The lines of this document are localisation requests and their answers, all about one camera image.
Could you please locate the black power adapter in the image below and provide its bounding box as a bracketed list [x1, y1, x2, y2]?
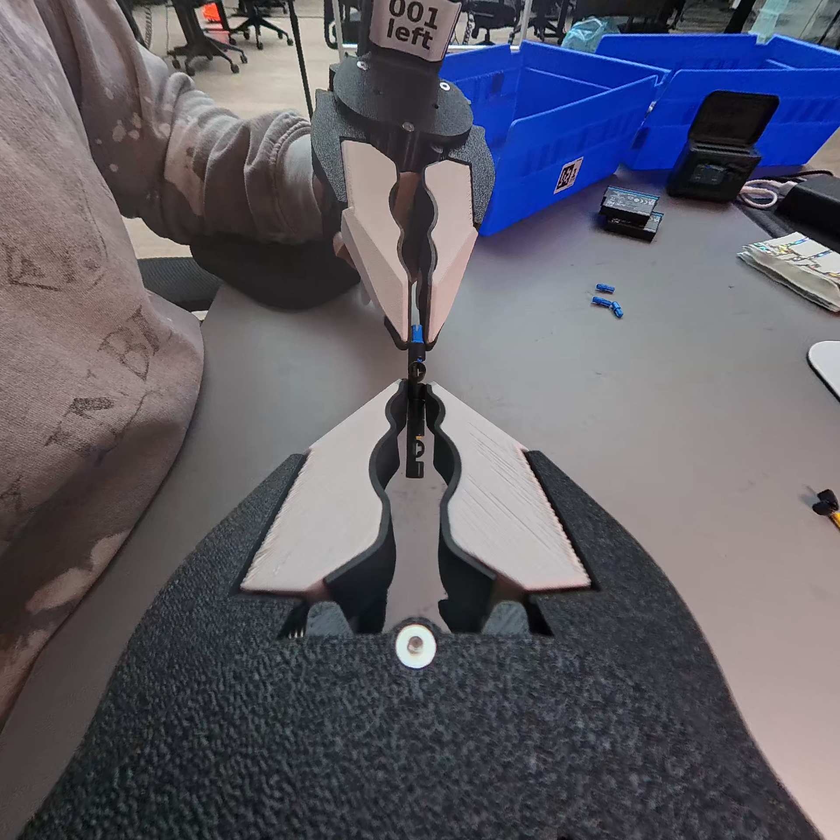
[774, 174, 840, 237]

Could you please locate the folded instruction booklet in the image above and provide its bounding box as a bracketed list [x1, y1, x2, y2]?
[738, 231, 840, 313]

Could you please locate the person's left forearm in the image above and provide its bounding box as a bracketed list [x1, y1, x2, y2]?
[125, 66, 329, 247]

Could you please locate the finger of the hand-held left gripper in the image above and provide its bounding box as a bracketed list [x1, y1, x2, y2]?
[419, 161, 481, 347]
[340, 140, 420, 349]

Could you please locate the white coiled cable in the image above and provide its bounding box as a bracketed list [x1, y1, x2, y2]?
[740, 178, 798, 210]

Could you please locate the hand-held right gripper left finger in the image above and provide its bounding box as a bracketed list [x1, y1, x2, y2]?
[241, 379, 409, 634]

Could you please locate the white rounded object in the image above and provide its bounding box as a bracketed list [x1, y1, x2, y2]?
[807, 341, 840, 402]

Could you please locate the black office chair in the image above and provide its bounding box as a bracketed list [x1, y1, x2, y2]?
[167, 0, 248, 77]
[226, 0, 294, 51]

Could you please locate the blue plastic bin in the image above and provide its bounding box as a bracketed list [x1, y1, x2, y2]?
[438, 41, 670, 237]
[594, 33, 840, 173]

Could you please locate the teal plastic bag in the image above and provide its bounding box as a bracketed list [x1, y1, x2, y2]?
[561, 16, 622, 54]

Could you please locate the black toy brick beam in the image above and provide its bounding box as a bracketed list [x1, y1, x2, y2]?
[406, 341, 431, 480]

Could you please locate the grey desk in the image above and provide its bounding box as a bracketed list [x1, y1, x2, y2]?
[0, 164, 840, 840]

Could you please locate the black battery charger case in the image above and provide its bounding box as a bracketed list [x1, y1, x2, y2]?
[667, 91, 781, 203]

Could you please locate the black pole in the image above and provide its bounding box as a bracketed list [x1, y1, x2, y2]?
[287, 0, 315, 120]

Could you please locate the black camera battery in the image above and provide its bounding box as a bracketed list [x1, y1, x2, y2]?
[604, 211, 665, 243]
[598, 185, 660, 218]

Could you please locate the dark chair armrest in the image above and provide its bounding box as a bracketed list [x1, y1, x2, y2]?
[134, 256, 224, 313]

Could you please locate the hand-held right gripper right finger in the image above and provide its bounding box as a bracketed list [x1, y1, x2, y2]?
[425, 381, 592, 634]

